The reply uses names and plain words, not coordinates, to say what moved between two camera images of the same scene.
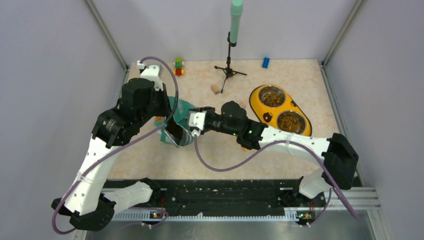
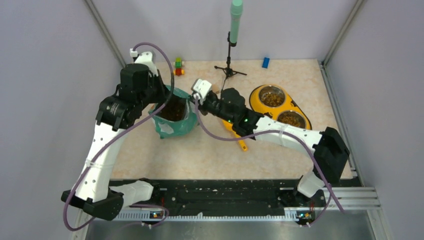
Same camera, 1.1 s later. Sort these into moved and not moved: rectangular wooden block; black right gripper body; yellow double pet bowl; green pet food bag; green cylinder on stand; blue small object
Moved: green pet food bag; black right gripper body
Not moved: rectangular wooden block; green cylinder on stand; blue small object; yellow double pet bowl
